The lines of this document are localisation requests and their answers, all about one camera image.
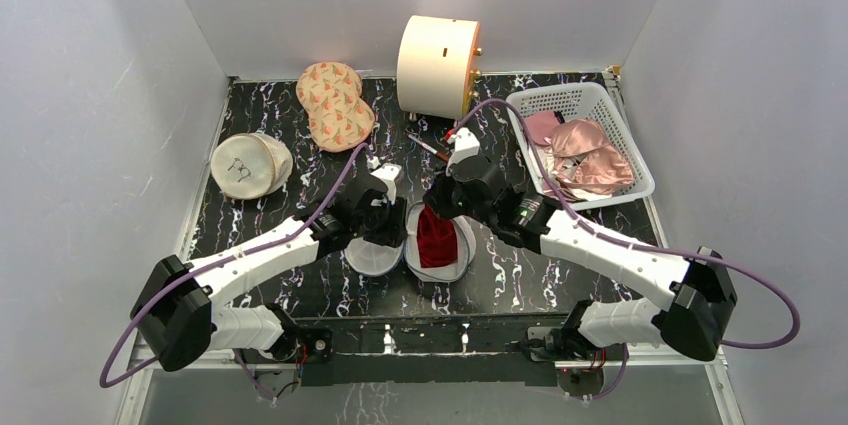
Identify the white mesh laundry bag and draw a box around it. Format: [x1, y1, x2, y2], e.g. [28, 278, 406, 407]
[343, 202, 476, 283]

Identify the red bra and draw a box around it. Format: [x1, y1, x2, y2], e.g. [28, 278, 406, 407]
[416, 205, 459, 269]

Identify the pink bra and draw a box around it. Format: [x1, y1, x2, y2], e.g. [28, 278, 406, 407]
[524, 110, 563, 147]
[548, 119, 635, 195]

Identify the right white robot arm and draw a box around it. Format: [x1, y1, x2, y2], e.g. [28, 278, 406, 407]
[423, 156, 737, 361]

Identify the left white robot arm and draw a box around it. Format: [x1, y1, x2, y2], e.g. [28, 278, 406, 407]
[130, 164, 407, 372]

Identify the pink bra in basket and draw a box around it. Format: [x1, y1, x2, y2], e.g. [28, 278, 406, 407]
[524, 110, 563, 147]

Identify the white bra in basket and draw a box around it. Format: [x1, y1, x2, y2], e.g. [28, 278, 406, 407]
[535, 146, 612, 203]

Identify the cream mesh laundry bag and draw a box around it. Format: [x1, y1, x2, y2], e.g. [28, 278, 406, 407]
[210, 133, 294, 200]

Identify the brown and white pen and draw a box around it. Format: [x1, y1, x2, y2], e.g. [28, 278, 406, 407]
[407, 133, 449, 163]

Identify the white plastic mesh basket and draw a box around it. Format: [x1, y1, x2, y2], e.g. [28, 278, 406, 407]
[507, 82, 655, 210]

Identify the white cylindrical drum appliance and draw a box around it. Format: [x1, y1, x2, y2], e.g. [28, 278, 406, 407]
[396, 15, 481, 120]

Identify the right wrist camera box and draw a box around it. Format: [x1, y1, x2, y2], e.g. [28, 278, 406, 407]
[446, 127, 480, 176]

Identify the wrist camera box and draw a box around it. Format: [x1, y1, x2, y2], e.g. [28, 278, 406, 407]
[446, 127, 480, 176]
[370, 163, 403, 204]

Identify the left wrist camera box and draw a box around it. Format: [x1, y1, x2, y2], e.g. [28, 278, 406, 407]
[370, 163, 403, 204]

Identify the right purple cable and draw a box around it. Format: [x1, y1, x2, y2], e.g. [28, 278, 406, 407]
[447, 98, 802, 350]

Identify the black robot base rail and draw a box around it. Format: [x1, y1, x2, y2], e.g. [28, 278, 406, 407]
[235, 312, 631, 389]

